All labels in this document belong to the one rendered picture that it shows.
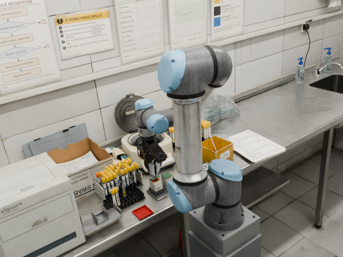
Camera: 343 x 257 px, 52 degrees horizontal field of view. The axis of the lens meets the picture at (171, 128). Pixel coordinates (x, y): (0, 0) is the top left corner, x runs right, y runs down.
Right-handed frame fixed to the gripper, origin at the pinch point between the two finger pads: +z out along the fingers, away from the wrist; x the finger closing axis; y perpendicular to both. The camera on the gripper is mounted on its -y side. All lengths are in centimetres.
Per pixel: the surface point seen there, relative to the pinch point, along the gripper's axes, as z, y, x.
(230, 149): 3.3, -2.4, -44.4
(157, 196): 8.8, -2.5, 1.8
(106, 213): 3.6, -4.6, 27.2
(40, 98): -31, 57, 26
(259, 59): -15, 56, -132
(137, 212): 10.0, -5.1, 14.0
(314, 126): 10, -8, -108
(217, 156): 3.2, -3.1, -34.5
